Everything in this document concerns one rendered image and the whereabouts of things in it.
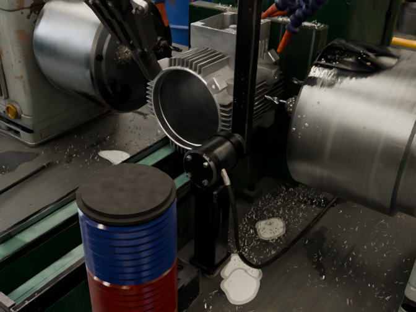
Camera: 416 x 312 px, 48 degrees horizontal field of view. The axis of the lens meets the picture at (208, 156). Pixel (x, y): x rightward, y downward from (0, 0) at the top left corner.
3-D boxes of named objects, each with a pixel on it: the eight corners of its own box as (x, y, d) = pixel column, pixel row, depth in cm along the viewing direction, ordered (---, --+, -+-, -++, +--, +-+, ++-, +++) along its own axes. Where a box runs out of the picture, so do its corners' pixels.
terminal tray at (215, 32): (225, 46, 98) (226, 10, 94) (268, 57, 93) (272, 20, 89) (189, 60, 90) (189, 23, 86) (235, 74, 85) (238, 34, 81)
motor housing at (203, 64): (207, 107, 108) (208, 24, 98) (280, 132, 99) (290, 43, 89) (147, 140, 94) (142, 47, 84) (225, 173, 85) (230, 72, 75)
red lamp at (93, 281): (134, 259, 37) (130, 213, 35) (194, 294, 34) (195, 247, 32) (73, 307, 33) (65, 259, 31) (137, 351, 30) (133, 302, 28)
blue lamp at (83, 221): (130, 213, 35) (126, 161, 32) (195, 247, 32) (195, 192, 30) (65, 259, 31) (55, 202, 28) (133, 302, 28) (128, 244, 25)
